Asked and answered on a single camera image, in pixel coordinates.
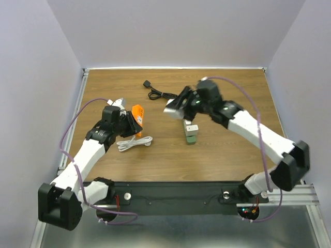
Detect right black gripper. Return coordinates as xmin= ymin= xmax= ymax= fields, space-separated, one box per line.
xmin=165 ymin=85 xmax=212 ymax=121

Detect orange power strip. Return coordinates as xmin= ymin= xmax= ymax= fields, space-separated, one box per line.
xmin=131 ymin=104 xmax=144 ymax=128

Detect white power cable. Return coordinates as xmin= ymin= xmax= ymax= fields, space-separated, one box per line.
xmin=116 ymin=136 xmax=154 ymax=152

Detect black power strip cable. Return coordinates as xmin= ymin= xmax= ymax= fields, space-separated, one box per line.
xmin=142 ymin=80 xmax=182 ymax=101

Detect green power strip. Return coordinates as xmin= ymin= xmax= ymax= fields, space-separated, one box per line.
xmin=183 ymin=119 xmax=199 ymax=145

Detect white cube adapter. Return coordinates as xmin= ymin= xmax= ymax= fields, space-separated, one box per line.
xmin=163 ymin=99 xmax=184 ymax=119

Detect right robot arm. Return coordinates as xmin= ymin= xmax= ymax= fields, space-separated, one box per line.
xmin=164 ymin=77 xmax=310 ymax=202

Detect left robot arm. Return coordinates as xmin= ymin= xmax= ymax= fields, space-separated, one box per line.
xmin=38 ymin=105 xmax=143 ymax=230

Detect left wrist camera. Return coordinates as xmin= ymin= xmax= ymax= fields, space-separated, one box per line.
xmin=107 ymin=98 xmax=126 ymax=110

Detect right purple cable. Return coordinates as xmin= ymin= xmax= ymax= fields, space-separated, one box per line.
xmin=206 ymin=76 xmax=283 ymax=223

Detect purple cable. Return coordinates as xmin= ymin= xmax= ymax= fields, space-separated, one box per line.
xmin=206 ymin=76 xmax=283 ymax=223
xmin=59 ymin=97 xmax=139 ymax=226

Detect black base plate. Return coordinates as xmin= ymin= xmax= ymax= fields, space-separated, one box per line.
xmin=96 ymin=181 xmax=268 ymax=216

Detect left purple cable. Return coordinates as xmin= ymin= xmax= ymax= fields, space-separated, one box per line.
xmin=59 ymin=97 xmax=139 ymax=226

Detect aluminium frame rail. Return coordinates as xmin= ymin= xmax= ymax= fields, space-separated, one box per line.
xmin=30 ymin=68 xmax=90 ymax=247

